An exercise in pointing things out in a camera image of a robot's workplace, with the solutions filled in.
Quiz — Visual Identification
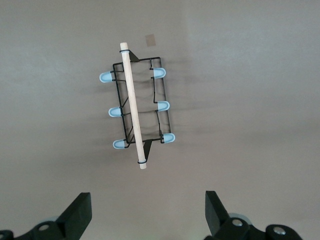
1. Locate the black wire cup holder rack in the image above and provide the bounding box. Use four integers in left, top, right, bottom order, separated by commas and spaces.
99, 41, 176, 171

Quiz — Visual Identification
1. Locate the small brown tape patch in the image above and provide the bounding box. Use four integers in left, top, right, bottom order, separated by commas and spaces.
145, 34, 157, 48

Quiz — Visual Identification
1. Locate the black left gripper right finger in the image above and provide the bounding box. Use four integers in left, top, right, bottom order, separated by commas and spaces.
204, 190, 303, 240

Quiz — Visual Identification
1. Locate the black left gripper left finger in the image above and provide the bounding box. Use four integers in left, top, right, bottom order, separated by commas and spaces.
0, 192, 93, 240

